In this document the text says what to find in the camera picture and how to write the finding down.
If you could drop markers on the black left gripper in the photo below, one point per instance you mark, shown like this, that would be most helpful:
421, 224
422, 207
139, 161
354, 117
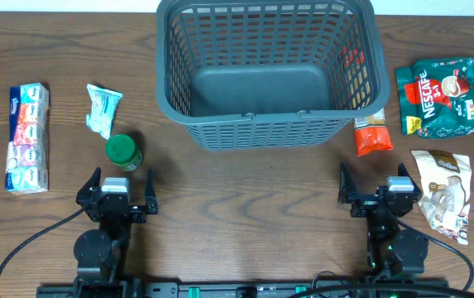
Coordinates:
139, 214

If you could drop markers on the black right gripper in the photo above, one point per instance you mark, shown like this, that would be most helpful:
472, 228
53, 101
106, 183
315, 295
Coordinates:
375, 205

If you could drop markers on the orange snack packet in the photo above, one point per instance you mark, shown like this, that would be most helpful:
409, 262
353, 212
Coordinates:
371, 133

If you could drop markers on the beige brown snack bag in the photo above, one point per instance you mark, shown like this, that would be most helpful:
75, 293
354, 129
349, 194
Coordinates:
446, 185

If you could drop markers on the teal white wipes packet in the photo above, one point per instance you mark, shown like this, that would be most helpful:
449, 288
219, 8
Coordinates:
104, 105

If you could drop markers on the green Nescafe coffee bag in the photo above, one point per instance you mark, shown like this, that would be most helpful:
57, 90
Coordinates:
437, 97

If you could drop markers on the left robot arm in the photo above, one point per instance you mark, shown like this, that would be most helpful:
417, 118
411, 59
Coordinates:
101, 253

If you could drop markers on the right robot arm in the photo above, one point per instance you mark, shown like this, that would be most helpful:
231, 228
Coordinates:
392, 252

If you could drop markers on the green lidded jar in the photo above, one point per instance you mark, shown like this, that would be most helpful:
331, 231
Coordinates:
123, 152

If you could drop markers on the Kleenex tissue multipack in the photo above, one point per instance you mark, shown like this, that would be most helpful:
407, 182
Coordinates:
27, 165

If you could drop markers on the grey plastic basket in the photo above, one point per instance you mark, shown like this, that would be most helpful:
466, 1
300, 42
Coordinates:
241, 74

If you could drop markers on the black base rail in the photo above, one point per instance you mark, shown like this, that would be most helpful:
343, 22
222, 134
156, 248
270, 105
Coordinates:
230, 290

